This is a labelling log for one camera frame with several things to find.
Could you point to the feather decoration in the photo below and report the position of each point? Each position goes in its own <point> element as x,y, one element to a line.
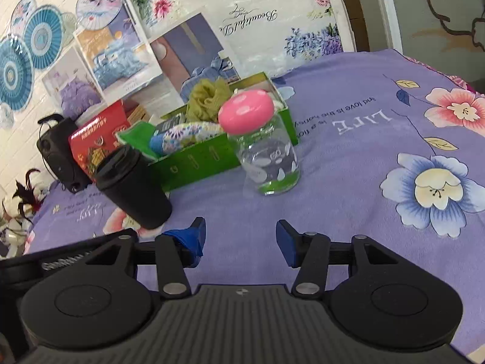
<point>17,212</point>

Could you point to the floral patterned cloth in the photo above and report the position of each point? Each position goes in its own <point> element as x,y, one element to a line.
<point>188,134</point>

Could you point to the blue bedding poster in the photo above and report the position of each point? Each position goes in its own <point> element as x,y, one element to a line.
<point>119,57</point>

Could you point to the green cardboard box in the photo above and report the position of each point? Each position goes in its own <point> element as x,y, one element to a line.
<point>214,156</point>

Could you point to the floral bedding package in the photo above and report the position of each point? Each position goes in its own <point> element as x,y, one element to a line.
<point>271,36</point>

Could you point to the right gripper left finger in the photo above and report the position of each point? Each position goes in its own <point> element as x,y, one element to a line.
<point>171,253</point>

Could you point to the black coffee cup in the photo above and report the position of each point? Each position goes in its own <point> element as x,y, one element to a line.
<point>124,177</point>

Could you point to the blue round paper fan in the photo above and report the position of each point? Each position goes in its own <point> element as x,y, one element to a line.
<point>43,36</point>

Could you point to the glass jar pink lid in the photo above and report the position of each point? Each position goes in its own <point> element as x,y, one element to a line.
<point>260,141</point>

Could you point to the white round paper fan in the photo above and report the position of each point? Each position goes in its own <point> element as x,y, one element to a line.
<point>96,14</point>

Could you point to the red food box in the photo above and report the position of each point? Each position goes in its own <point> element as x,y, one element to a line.
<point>96,139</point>

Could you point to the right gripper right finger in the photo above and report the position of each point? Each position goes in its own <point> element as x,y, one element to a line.
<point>312,254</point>

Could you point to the teal round paper fan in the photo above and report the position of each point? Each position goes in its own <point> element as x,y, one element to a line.
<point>17,73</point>

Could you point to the purple bedding poster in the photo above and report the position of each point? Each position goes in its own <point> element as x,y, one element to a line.
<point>70,85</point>

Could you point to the purple floral tablecloth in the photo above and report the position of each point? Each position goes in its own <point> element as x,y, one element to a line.
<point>387,147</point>

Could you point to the black speaker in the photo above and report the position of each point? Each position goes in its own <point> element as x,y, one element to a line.
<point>56,151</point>

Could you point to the blue fluffy towel roll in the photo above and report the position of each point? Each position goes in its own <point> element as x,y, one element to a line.
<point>157,145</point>

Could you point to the navy bedding poster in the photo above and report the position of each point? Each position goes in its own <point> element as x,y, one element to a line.
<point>190,50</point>

